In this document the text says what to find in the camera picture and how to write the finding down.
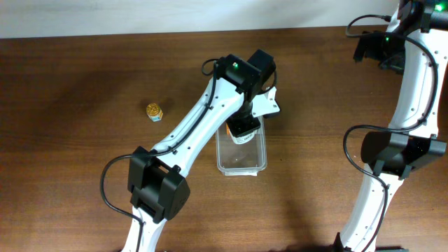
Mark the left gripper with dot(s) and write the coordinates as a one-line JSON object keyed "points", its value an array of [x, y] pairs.
{"points": [[239, 128]]}

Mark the small gold-lid jar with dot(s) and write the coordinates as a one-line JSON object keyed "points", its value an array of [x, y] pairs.
{"points": [[154, 112]]}

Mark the white spray bottle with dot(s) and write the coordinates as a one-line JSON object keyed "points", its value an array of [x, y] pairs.
{"points": [[242, 139]]}

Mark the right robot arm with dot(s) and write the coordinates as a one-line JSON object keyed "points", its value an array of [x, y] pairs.
{"points": [[414, 45]]}

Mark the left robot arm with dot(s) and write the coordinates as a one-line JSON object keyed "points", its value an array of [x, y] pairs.
{"points": [[157, 182]]}

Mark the clear plastic container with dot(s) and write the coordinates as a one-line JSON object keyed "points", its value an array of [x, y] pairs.
{"points": [[241, 160]]}

